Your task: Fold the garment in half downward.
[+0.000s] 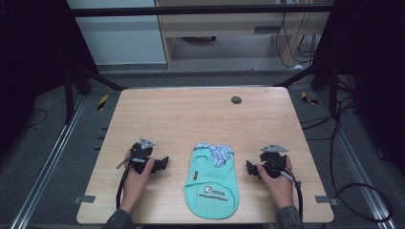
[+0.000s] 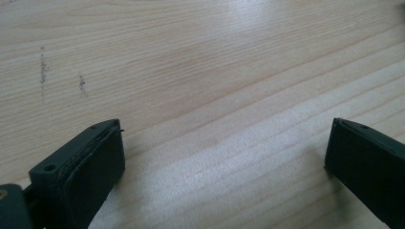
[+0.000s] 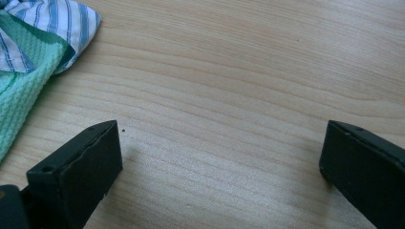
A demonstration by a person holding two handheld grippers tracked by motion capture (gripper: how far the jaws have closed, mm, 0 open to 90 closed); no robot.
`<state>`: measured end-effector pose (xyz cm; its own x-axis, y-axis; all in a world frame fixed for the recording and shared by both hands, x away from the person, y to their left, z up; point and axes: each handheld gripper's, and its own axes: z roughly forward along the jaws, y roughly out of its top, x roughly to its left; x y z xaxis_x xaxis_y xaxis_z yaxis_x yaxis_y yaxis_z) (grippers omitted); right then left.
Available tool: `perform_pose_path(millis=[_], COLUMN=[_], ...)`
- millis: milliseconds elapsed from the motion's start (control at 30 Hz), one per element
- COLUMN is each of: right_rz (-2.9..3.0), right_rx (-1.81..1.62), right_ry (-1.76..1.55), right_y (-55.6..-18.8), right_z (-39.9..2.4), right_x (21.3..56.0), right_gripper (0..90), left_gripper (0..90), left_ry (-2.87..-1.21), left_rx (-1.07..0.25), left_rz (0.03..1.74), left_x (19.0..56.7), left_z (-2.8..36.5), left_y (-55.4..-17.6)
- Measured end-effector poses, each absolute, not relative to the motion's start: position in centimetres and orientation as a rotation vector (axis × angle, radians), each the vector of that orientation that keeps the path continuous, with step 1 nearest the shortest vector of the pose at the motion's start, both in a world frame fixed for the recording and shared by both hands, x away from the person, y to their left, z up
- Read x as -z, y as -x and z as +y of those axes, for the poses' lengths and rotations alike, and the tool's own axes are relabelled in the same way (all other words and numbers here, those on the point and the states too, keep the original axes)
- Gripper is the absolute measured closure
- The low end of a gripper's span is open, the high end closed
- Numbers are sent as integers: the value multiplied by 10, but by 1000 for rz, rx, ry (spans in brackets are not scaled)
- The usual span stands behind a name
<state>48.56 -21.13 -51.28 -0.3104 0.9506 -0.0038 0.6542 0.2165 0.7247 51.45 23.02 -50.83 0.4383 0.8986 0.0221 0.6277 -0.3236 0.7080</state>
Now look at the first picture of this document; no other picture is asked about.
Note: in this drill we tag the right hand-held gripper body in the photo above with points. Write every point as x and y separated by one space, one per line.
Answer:
273 159

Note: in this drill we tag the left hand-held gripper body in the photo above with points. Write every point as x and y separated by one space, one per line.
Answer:
140 156

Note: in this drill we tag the mint green pet shirt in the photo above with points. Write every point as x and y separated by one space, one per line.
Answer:
210 187

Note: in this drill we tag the person's left hand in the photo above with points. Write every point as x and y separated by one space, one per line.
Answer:
135 184

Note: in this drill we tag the person's right hand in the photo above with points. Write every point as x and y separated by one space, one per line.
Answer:
279 187

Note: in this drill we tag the yellow black tape marker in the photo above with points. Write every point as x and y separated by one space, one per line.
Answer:
308 98
102 102

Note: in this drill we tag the grey round table grommet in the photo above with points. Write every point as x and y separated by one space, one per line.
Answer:
236 100

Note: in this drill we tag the black metal stand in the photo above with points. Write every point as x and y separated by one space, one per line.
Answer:
76 82
328 79

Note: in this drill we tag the white cabinet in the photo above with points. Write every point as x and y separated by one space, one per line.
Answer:
121 41

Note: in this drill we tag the grey metal table bracket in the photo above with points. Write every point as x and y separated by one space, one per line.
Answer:
84 199
325 200

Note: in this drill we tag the aluminium floor rail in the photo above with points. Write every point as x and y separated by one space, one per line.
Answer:
47 165
356 165

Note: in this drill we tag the black horizontal frame bar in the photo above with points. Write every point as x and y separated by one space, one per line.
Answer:
191 10

